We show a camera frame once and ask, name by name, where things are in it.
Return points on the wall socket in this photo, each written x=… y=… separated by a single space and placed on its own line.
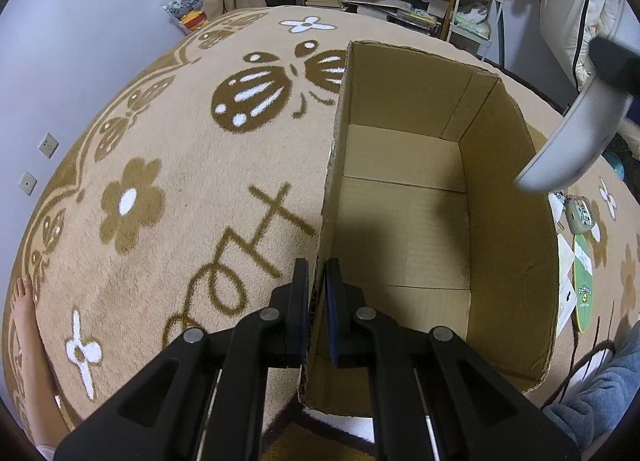
x=27 y=183
x=48 y=145

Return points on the bare foot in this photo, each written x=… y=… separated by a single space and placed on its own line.
x=44 y=417

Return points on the wall socket lower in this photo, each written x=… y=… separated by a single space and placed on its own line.
x=27 y=183

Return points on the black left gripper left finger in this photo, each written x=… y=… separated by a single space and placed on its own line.
x=203 y=397

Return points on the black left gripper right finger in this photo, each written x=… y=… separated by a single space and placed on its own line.
x=432 y=396

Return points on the wall socket upper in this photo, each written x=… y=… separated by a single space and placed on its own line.
x=48 y=145

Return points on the brown cardboard box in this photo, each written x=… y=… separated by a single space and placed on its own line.
x=421 y=209

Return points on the blue jeans leg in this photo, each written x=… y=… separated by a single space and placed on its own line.
x=598 y=408

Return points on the teal round object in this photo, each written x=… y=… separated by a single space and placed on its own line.
x=616 y=164

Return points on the white paper sheet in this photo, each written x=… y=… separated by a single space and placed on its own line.
x=567 y=296

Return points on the white metal trolley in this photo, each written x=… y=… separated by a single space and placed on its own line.
x=475 y=22

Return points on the green cartoon earbud case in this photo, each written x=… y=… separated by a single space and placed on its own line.
x=578 y=215

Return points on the white padded chair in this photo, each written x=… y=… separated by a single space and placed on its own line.
x=568 y=26

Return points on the green white oval card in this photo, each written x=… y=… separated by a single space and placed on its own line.
x=583 y=282

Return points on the bag of plush toys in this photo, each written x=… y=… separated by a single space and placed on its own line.
x=187 y=15

